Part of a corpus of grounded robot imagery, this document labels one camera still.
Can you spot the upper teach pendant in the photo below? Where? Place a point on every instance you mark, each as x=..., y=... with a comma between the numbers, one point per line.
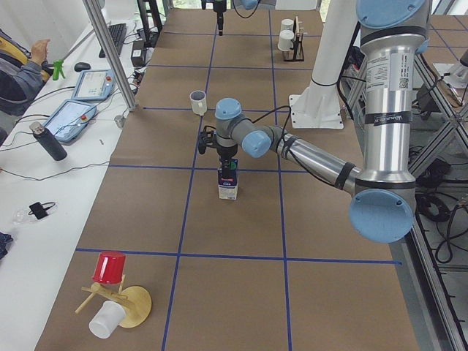
x=94, y=85

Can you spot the black computer mouse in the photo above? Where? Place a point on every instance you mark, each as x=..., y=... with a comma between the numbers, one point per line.
x=81, y=66

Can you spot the white mug lower rack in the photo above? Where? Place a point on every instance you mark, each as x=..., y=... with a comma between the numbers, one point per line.
x=287, y=24

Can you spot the white mug grey interior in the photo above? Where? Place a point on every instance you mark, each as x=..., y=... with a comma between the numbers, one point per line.
x=198, y=102

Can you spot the black keyboard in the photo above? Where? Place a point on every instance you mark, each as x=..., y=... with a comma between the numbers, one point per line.
x=118, y=33

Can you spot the blue white milk carton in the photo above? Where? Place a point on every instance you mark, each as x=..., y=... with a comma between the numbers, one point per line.
x=228, y=182

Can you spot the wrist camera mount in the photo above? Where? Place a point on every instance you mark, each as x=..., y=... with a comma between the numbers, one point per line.
x=206, y=139

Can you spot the black wire mug rack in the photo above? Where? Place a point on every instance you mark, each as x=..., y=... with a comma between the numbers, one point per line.
x=296, y=53

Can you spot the white mug upper rack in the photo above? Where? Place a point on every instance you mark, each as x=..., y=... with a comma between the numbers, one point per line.
x=285, y=40

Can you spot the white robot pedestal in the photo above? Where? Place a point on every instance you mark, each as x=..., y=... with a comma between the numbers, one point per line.
x=318, y=106

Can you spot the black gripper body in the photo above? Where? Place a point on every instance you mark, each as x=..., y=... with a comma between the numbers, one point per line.
x=225, y=151
x=219, y=16

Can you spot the white plastic cup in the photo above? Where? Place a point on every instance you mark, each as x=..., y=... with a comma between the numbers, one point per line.
x=107, y=319

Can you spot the small metal cylinder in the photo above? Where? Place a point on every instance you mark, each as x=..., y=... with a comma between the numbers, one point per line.
x=120, y=121

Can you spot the wooden cup tree stand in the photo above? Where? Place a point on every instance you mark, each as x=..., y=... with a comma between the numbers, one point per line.
x=135, y=300

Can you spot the black water bottle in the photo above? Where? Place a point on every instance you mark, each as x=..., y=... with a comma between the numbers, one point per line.
x=46, y=139

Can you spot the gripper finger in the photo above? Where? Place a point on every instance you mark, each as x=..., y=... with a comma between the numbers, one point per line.
x=226, y=164
x=220, y=23

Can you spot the person hand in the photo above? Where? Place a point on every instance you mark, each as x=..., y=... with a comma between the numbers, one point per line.
x=39, y=51

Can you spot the lower teach pendant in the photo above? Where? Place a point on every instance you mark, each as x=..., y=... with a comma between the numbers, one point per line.
x=70, y=119

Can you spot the red plastic cup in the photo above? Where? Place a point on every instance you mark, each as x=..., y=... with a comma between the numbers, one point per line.
x=109, y=268

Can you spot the green hand tool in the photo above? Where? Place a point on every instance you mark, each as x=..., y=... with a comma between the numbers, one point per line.
x=58, y=69

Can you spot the teach pendant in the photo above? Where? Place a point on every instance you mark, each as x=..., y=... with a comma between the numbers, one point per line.
x=70, y=119
x=94, y=85

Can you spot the white mug rack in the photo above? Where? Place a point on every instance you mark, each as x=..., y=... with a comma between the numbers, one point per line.
x=287, y=24
x=285, y=40

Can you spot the aluminium frame post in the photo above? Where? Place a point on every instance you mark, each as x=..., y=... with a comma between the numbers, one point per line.
x=103, y=35

